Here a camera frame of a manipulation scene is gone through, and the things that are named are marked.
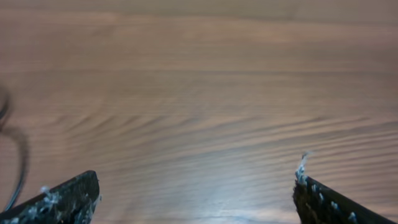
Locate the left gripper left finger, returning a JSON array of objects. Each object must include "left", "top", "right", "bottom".
[{"left": 1, "top": 170, "right": 100, "bottom": 224}]

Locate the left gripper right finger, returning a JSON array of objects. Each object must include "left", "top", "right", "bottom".
[{"left": 292, "top": 152, "right": 395, "bottom": 224}]

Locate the black usb cable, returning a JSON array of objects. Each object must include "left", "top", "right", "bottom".
[{"left": 0, "top": 90, "right": 29, "bottom": 212}]

